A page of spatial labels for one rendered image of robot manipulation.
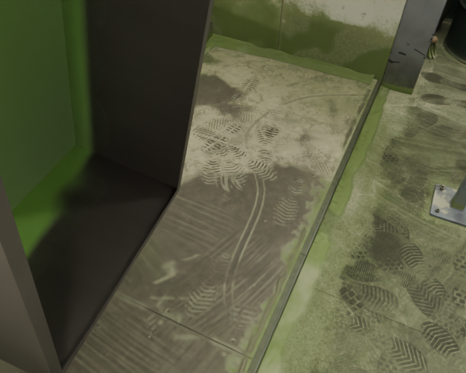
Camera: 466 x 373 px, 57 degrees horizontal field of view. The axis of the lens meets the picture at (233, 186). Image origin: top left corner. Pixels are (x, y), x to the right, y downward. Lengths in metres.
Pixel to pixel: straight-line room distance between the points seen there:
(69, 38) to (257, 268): 0.99
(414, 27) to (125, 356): 2.05
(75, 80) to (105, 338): 0.82
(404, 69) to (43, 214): 2.04
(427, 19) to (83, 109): 1.81
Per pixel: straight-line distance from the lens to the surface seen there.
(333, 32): 2.62
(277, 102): 2.36
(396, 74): 2.65
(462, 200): 2.03
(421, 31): 2.53
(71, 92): 1.25
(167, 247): 1.67
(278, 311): 1.53
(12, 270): 0.58
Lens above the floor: 1.39
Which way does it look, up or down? 46 degrees down
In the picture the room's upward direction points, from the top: 1 degrees clockwise
